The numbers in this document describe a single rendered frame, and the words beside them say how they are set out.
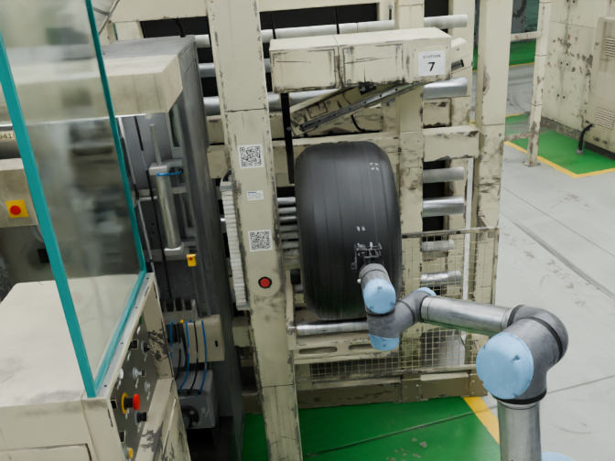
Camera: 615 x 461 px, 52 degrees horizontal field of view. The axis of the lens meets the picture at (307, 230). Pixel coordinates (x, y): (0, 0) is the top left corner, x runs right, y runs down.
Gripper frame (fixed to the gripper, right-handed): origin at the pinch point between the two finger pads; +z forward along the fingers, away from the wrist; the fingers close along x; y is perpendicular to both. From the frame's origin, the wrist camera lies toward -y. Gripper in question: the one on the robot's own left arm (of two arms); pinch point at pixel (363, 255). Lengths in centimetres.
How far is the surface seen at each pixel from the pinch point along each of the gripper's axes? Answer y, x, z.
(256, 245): -2.5, 32.9, 22.4
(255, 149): 30.1, 30.1, 18.9
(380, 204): 13.7, -6.0, 5.8
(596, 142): -66, -274, 421
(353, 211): 12.4, 2.0, 4.9
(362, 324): -31.9, -0.7, 18.0
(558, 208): -91, -190, 303
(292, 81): 47, 17, 43
